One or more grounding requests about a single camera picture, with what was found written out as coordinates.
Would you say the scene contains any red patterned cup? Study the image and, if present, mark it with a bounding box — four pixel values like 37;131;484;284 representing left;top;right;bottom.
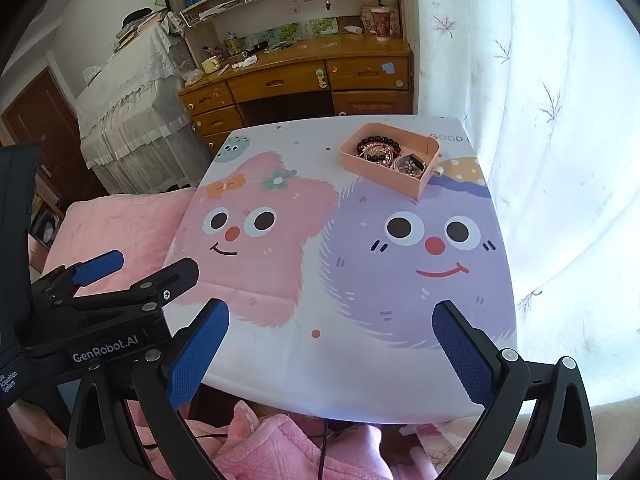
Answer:
370;6;392;42

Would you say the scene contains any wooden desk with drawers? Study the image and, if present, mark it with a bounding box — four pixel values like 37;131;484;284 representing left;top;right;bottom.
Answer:
177;35;416;156

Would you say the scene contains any pink floral cloth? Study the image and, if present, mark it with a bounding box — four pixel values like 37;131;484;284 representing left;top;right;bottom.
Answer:
400;420;483;480

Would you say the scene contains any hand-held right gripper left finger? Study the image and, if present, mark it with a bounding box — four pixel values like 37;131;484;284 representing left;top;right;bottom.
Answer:
66;298;231;480

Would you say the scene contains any pink fuzzy robe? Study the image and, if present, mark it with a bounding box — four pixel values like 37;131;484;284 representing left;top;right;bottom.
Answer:
125;400;396;480

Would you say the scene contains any white leaf print curtain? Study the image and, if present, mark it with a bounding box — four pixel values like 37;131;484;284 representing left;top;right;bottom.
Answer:
410;0;640;411

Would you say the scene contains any black bead bracelet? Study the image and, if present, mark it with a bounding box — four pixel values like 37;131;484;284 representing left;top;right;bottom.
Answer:
356;132;402;157

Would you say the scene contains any wooden desk hutch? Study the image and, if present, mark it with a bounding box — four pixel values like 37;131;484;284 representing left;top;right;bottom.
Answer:
155;0;406;61

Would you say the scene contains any stack of books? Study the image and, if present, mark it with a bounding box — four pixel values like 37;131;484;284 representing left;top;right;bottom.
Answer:
112;7;166;53

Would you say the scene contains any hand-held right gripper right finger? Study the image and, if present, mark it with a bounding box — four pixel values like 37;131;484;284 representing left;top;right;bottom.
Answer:
431;300;598;480

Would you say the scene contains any white lace furniture cover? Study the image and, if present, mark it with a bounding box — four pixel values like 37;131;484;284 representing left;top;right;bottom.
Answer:
75;22;201;196

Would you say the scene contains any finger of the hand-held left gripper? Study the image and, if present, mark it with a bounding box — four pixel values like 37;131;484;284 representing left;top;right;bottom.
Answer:
30;249;125;307
65;257;201;319

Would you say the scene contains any brown door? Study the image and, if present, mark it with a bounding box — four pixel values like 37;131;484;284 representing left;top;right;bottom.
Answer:
0;67;108;206

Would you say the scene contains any pink blanket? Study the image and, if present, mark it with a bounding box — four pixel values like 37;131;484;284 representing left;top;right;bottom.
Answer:
40;187;198;311

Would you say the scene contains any cartoon printed tablecloth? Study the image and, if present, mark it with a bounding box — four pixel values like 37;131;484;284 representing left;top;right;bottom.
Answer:
165;115;518;423

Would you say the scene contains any black cable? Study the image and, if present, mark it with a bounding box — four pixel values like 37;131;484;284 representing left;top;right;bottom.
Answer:
319;417;332;480

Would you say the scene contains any pink jewelry box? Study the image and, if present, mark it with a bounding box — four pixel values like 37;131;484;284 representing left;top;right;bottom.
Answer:
339;122;441;200

